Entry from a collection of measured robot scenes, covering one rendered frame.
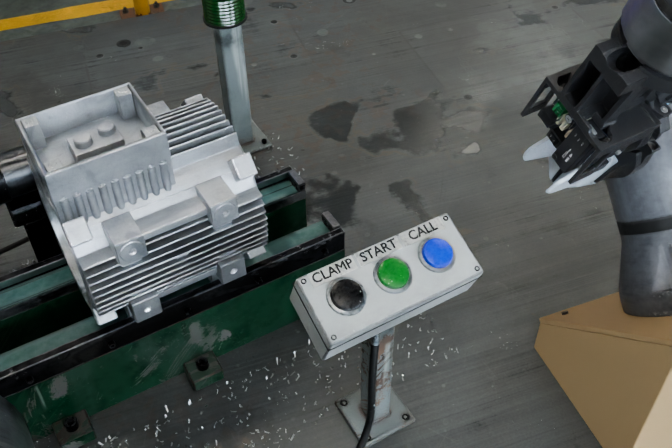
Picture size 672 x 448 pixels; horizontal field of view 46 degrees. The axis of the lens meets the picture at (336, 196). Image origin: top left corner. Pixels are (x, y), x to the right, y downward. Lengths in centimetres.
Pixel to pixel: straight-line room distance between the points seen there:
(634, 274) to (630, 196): 8
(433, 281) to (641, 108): 25
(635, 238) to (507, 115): 53
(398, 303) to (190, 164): 26
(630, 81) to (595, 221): 67
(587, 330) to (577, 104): 37
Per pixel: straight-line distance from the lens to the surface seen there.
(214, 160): 84
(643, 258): 90
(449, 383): 100
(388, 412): 96
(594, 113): 62
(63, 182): 78
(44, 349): 93
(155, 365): 98
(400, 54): 151
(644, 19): 56
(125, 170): 80
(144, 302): 86
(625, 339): 86
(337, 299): 72
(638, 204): 89
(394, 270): 74
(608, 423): 95
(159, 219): 82
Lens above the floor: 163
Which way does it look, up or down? 43 degrees down
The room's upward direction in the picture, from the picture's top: 1 degrees counter-clockwise
